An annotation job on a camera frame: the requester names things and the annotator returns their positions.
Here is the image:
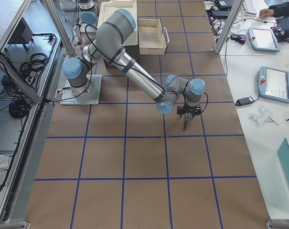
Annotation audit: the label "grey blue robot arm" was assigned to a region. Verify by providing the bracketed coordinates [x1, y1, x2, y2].
[77, 0, 99, 25]
[62, 9, 205, 117]

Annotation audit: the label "light wooden drawer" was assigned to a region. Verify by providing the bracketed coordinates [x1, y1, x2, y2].
[138, 18, 170, 55]

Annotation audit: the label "clear plastic bracket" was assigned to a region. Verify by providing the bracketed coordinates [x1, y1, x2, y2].
[249, 106, 279, 127]

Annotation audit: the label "person's dark sleeved forearm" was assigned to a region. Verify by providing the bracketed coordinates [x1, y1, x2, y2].
[268, 2, 289, 17]

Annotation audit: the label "white brown drawer cabinet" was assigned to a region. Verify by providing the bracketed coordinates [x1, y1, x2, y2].
[96, 0, 139, 65]

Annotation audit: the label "small black charger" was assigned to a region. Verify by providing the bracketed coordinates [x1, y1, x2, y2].
[230, 34, 246, 45]

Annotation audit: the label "white keyboard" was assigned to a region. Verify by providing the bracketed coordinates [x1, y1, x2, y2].
[243, 0, 257, 15]

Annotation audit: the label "black power adapter brick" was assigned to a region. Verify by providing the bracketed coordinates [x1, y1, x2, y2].
[235, 96, 255, 106]

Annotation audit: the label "aluminium frame post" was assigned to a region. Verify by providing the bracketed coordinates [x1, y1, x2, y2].
[214, 0, 244, 54]

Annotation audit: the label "grey orange handled scissors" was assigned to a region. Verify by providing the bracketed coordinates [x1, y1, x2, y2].
[183, 113, 191, 131]

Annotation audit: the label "coiled black cables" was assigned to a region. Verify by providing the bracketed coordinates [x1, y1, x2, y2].
[20, 52, 51, 79]

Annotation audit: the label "upper teach pendant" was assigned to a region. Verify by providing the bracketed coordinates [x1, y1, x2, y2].
[247, 28, 280, 52]

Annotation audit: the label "teach pendant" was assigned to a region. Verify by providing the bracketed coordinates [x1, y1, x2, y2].
[257, 66, 289, 104]
[247, 28, 280, 52]

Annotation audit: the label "lower teach pendant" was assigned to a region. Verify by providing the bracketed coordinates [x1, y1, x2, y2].
[257, 66, 289, 104]

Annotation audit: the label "person's hand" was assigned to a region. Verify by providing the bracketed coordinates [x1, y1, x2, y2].
[259, 9, 274, 18]

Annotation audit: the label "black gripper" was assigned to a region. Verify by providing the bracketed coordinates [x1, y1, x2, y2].
[177, 106, 202, 118]

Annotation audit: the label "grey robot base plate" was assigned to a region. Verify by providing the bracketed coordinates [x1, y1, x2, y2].
[60, 74, 102, 105]

